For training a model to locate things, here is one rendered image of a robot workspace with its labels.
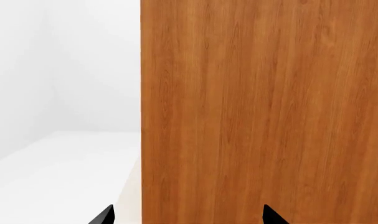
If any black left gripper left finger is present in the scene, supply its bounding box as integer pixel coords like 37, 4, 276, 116
88, 203, 116, 224

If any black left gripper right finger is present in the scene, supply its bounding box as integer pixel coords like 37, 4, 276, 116
262, 203, 291, 224

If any brown wooden cabinet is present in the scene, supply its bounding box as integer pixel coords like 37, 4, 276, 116
139, 0, 378, 224

